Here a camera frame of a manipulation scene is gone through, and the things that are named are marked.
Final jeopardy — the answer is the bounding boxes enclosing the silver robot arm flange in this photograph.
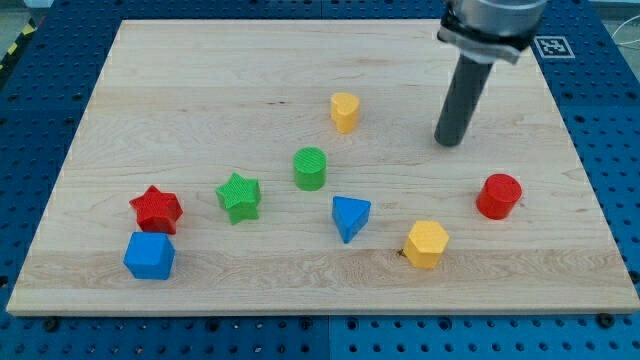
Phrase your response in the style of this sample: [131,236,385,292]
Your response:
[437,0,547,64]

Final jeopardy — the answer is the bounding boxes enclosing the yellow heart block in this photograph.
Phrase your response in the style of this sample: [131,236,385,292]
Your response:
[331,92,360,134]

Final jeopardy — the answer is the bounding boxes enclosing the yellow hexagon block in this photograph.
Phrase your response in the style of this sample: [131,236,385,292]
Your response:
[402,220,450,269]

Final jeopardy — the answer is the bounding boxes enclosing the green cylinder block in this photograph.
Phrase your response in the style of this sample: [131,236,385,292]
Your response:
[293,147,327,191]

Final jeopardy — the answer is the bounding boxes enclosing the blue triangle block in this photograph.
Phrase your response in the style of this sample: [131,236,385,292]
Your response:
[332,196,371,244]

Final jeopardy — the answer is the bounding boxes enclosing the green star block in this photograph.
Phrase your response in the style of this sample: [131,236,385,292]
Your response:
[216,173,261,225]

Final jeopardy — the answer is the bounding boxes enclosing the light wooden board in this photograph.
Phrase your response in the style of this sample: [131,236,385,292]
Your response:
[7,20,639,316]

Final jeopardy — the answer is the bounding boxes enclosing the red star block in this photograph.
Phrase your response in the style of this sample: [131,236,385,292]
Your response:
[129,185,183,235]

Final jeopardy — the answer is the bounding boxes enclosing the red cylinder block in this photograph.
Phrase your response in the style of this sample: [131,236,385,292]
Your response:
[476,173,523,220]

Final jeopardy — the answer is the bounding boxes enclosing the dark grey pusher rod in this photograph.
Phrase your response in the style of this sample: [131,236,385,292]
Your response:
[434,55,493,147]

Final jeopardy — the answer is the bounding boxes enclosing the blue cube block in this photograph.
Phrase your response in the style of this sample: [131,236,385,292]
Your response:
[123,232,175,280]

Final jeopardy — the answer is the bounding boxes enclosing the black white fiducial tag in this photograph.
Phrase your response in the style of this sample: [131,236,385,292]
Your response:
[534,35,575,59]

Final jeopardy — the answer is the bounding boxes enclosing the white cable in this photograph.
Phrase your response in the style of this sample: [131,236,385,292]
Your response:
[610,13,640,50]

